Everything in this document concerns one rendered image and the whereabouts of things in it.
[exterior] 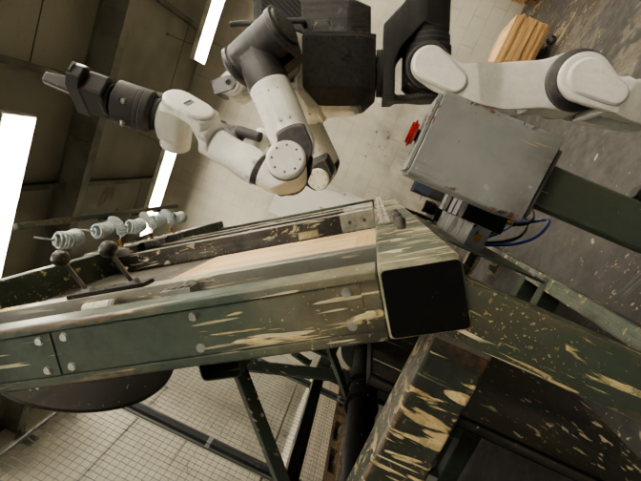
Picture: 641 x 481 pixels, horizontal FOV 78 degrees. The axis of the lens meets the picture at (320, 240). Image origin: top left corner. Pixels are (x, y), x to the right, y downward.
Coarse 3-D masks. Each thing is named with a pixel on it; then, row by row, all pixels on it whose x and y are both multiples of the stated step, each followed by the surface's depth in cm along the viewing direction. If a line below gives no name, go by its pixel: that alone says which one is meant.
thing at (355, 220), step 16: (368, 208) 151; (288, 224) 152; (304, 224) 151; (320, 224) 150; (336, 224) 149; (352, 224) 148; (368, 224) 148; (208, 240) 157; (224, 240) 156; (240, 240) 155; (256, 240) 154; (272, 240) 153; (288, 240) 152; (128, 256) 162; (144, 256) 161; (160, 256) 160; (176, 256) 159; (192, 256) 159; (208, 256) 158
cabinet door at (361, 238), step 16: (304, 240) 134; (320, 240) 128; (336, 240) 121; (352, 240) 114; (368, 240) 106; (224, 256) 136; (240, 256) 130; (256, 256) 123; (272, 256) 115; (288, 256) 109; (192, 272) 113; (208, 272) 109
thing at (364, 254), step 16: (304, 256) 88; (320, 256) 84; (336, 256) 83; (352, 256) 82; (368, 256) 82; (224, 272) 88; (240, 272) 86; (256, 272) 86; (272, 272) 85; (288, 272) 85; (304, 272) 84; (144, 288) 90; (160, 288) 89; (208, 288) 88; (48, 304) 94; (64, 304) 93; (80, 304) 92; (0, 320) 96; (16, 320) 95
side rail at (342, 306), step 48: (240, 288) 62; (288, 288) 59; (336, 288) 58; (0, 336) 67; (48, 336) 66; (96, 336) 65; (144, 336) 64; (192, 336) 63; (240, 336) 62; (288, 336) 60; (336, 336) 60; (384, 336) 58; (0, 384) 69; (48, 384) 67
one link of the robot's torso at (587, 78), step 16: (576, 64) 89; (592, 64) 89; (608, 64) 89; (560, 80) 91; (576, 80) 90; (592, 80) 89; (608, 80) 89; (624, 80) 89; (640, 80) 92; (576, 96) 91; (592, 96) 90; (608, 96) 89; (624, 96) 89; (640, 96) 91; (592, 112) 98; (608, 112) 91; (624, 112) 91; (640, 112) 92; (608, 128) 104; (624, 128) 103; (640, 128) 102
